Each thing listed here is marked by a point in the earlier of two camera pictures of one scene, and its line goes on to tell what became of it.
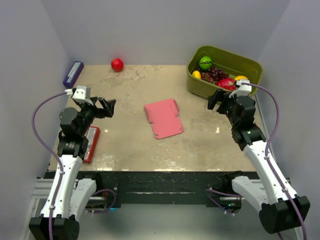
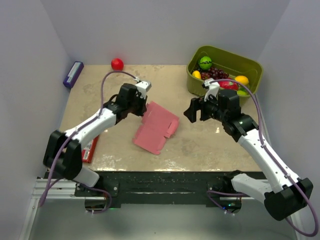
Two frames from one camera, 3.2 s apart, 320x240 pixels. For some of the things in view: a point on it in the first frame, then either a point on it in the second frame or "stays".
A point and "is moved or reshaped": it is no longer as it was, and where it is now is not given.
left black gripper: (107, 110) to (143, 102)
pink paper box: (163, 114) is moved or reshaped
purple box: (73, 74) stays
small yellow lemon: (196, 74) stays
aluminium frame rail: (41, 190) stays
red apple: (117, 64) stays
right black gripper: (217, 96) to (196, 104)
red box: (93, 134) stays
